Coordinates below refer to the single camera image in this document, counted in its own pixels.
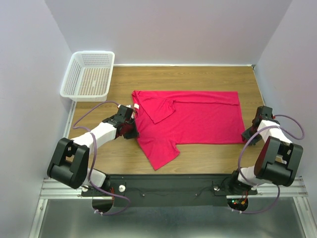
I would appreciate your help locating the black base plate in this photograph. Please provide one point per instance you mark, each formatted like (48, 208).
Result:
(174, 190)

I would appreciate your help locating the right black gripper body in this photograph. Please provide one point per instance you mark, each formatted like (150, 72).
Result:
(246, 134)

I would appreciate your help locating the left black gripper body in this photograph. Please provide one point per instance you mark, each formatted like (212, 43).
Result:
(131, 131)

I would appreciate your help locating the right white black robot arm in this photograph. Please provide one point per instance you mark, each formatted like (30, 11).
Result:
(278, 160)

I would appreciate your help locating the aluminium frame rail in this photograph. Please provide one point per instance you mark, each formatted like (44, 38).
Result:
(87, 211)

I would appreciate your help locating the white plastic basket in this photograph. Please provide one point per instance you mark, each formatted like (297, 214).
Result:
(88, 76)

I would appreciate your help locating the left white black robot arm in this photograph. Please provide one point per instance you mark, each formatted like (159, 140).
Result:
(69, 163)

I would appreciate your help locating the pink t shirt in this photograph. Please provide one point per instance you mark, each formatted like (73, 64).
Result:
(166, 119)

